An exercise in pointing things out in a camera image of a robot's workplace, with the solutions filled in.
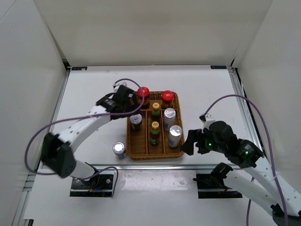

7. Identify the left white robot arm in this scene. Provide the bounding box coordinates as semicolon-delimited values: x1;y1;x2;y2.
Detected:
41;84;140;188

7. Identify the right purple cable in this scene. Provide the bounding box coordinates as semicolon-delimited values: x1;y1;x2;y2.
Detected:
204;94;290;226

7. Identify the brown wicker basket tray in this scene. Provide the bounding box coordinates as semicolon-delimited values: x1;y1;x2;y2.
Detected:
126;91;184;161

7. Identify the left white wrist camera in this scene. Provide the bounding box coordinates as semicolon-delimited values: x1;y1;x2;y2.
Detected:
113;81;127;92

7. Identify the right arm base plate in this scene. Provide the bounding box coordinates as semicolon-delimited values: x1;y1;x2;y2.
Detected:
193;174;242;199

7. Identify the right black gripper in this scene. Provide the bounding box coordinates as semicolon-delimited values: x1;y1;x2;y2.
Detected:
180;129;226;156

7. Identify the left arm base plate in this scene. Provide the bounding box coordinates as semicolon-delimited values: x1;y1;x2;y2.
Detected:
69;170;116;198

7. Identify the red-lid sauce jar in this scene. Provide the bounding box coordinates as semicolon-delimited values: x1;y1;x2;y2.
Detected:
161;90;174;109
137;87;150;109

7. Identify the white-lid spice jar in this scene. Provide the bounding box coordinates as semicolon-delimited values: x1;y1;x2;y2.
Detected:
112;142;126;159
130;114;143;132

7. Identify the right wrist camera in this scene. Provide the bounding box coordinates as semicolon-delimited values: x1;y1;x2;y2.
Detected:
199;113;216;130

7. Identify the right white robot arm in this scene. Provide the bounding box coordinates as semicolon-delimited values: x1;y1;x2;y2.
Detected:
181;121;301;226

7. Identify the silver-lid white can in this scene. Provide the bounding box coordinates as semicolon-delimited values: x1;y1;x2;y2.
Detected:
163;108;176;131
168;125;182;148

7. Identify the yellow-cap sauce bottle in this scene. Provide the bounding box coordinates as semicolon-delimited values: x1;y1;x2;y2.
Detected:
150;102;161;123
149;121;160;145

